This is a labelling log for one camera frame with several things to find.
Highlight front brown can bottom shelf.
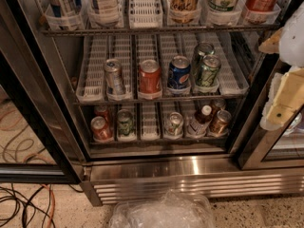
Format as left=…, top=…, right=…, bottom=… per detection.
left=209, top=110, right=232, bottom=136

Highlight black cables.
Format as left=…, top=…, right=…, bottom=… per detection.
left=0, top=183, right=84, bottom=228

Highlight empty white tray bottom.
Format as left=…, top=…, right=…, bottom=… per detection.
left=141, top=103, right=161, bottom=141

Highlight middle wire fridge shelf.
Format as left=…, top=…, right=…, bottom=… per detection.
left=73, top=91, right=247, bottom=106

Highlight gold brown top shelf can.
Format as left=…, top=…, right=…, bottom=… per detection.
left=169, top=0, right=199, bottom=24

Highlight wire fridge shelf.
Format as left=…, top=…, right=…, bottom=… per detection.
left=73, top=91, right=247, bottom=106
left=41, top=23, right=280, bottom=37
left=90, top=135, right=228, bottom=145

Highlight top wire fridge shelf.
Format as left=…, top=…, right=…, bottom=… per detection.
left=41, top=23, right=280, bottom=37

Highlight white green can bottom shelf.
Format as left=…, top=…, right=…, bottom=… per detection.
left=164, top=112, right=183, bottom=136

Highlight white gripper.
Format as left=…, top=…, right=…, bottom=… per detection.
left=258, top=2, right=304, bottom=131

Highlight green soda can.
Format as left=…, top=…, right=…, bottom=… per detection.
left=196, top=54, right=221, bottom=87
left=192, top=42, right=215, bottom=74

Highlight empty white tray middle left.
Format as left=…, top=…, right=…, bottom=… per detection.
left=76, top=36, right=107, bottom=103

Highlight silver soda can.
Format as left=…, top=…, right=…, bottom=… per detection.
left=104, top=59, right=126, bottom=95

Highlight open glass fridge door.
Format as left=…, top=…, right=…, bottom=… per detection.
left=0, top=50, right=82, bottom=184

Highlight empty white tray top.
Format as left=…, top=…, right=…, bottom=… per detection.
left=128, top=0, right=162, bottom=29

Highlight stainless steel display fridge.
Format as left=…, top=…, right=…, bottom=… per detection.
left=0, top=0, right=303, bottom=206

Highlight front red can bottom shelf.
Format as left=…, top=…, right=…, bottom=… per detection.
left=90, top=116, right=112, bottom=141

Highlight clear plastic bag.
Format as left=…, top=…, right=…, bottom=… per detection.
left=108, top=190, right=216, bottom=228

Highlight blue pepsi can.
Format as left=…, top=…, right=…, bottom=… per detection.
left=167, top=55, right=191, bottom=89

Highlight empty white tray middle right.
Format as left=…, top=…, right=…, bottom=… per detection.
left=207, top=32, right=249, bottom=96

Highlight brown bottle white cap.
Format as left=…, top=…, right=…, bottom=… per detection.
left=188, top=105, right=212, bottom=136

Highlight orange soda can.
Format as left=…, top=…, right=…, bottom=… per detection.
left=139, top=59, right=161, bottom=94

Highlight rear red can bottom shelf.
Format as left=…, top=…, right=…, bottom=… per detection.
left=94, top=105, right=111, bottom=124

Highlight bottom wire fridge shelf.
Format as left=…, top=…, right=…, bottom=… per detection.
left=90, top=135, right=228, bottom=145

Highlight empty white tray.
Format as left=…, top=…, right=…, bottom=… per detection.
left=76, top=36, right=107, bottom=103
left=128, top=0, right=162, bottom=29
left=207, top=32, right=249, bottom=96
left=141, top=103, right=161, bottom=141

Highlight orange cable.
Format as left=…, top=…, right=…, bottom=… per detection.
left=41, top=183, right=57, bottom=228

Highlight red can shelf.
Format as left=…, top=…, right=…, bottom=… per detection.
left=90, top=116, right=112, bottom=141
left=94, top=105, right=111, bottom=124

